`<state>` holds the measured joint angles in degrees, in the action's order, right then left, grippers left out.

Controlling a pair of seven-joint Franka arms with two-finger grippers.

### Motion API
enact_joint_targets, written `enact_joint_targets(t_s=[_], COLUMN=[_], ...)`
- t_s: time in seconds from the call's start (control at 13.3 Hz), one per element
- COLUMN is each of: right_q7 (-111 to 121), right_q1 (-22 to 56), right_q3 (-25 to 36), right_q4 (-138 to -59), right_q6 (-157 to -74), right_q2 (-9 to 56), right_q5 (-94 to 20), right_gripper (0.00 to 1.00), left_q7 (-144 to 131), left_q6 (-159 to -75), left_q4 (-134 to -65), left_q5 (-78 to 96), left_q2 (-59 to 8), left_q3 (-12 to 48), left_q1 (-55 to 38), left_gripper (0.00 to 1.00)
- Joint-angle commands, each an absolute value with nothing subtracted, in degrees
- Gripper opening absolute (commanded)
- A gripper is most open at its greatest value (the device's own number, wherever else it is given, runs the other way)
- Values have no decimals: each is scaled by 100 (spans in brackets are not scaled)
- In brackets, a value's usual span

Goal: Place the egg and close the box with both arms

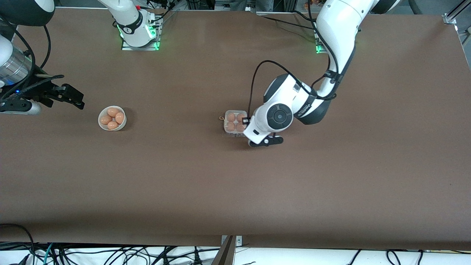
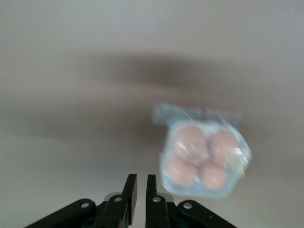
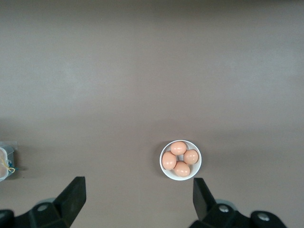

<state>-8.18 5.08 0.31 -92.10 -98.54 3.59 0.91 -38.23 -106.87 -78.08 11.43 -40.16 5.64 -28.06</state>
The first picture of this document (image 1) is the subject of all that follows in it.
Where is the clear plastic egg carton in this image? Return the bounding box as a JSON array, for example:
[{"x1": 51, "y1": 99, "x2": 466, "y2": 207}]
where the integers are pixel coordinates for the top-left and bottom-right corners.
[{"x1": 219, "y1": 110, "x2": 248, "y2": 138}]

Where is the white round bowl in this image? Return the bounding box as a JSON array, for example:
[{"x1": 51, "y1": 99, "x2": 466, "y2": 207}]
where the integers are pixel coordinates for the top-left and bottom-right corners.
[{"x1": 98, "y1": 106, "x2": 127, "y2": 131}]

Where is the dark metal pole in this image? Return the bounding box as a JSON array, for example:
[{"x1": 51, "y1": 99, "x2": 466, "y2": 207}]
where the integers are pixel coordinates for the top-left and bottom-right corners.
[{"x1": 211, "y1": 236, "x2": 236, "y2": 265}]

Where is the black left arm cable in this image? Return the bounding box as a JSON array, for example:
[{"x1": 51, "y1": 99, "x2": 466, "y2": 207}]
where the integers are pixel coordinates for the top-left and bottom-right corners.
[{"x1": 248, "y1": 0, "x2": 340, "y2": 119}]

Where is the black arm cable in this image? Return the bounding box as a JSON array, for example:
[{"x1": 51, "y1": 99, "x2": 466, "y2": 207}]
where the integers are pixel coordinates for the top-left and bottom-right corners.
[
  {"x1": 0, "y1": 25, "x2": 65, "y2": 105},
  {"x1": 248, "y1": 0, "x2": 340, "y2": 119}
]

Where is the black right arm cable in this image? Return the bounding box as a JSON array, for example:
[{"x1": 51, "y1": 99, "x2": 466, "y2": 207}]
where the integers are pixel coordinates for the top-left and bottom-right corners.
[{"x1": 0, "y1": 25, "x2": 65, "y2": 105}]

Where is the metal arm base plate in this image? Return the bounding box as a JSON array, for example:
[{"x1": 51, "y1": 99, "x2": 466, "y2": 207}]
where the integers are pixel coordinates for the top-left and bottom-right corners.
[
  {"x1": 314, "y1": 20, "x2": 329, "y2": 54},
  {"x1": 121, "y1": 17, "x2": 163, "y2": 51}
]

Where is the long black table cable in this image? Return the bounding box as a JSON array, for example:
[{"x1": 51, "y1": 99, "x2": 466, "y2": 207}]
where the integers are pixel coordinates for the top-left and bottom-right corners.
[{"x1": 257, "y1": 10, "x2": 318, "y2": 30}]

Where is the black base cable bundle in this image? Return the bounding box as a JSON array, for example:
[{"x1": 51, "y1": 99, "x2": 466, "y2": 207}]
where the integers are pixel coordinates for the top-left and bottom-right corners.
[{"x1": 145, "y1": 0, "x2": 176, "y2": 22}]

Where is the black looped floor cable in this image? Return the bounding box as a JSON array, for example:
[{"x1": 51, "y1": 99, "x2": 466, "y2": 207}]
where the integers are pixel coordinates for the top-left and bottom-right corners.
[{"x1": 0, "y1": 223, "x2": 36, "y2": 258}]

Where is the teal cable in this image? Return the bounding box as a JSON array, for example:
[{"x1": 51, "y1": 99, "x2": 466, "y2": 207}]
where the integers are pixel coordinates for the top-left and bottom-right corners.
[{"x1": 42, "y1": 243, "x2": 54, "y2": 265}]

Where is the aluminium frame profile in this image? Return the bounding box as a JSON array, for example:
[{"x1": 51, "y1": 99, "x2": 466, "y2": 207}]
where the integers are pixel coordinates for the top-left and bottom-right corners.
[{"x1": 443, "y1": 0, "x2": 471, "y2": 25}]

